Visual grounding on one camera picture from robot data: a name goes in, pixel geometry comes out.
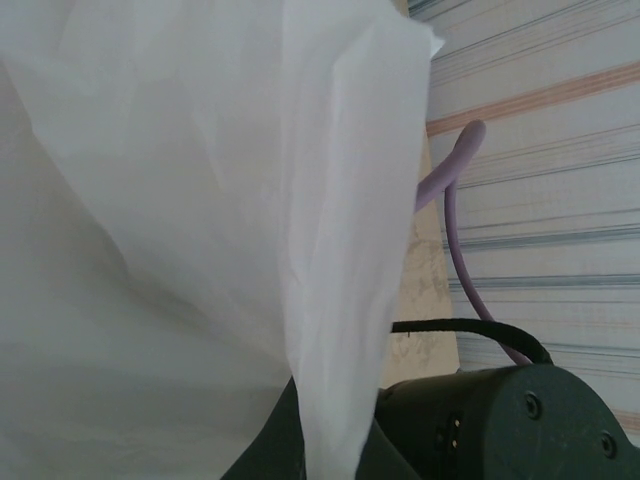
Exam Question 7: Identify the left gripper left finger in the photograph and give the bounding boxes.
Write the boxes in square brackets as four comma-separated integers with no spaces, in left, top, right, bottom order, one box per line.
[223,383,309,480]

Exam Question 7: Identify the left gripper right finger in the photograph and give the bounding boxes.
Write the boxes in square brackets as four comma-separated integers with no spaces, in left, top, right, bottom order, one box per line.
[356,421,420,480]

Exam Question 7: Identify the white plastic bag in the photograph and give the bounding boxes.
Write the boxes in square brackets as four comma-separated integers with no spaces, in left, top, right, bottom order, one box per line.
[0,0,445,480]

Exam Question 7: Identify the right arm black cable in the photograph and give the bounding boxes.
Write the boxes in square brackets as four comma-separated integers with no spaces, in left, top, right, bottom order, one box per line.
[392,317,554,366]

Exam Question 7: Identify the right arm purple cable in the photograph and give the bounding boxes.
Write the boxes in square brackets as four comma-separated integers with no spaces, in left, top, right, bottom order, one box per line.
[413,119,532,367]

